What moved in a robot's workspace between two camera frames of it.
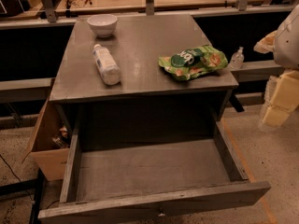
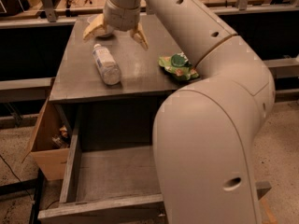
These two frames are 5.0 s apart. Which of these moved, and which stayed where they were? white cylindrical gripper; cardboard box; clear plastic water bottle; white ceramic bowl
Moved: white cylindrical gripper
Stayed: clear plastic water bottle; cardboard box; white ceramic bowl
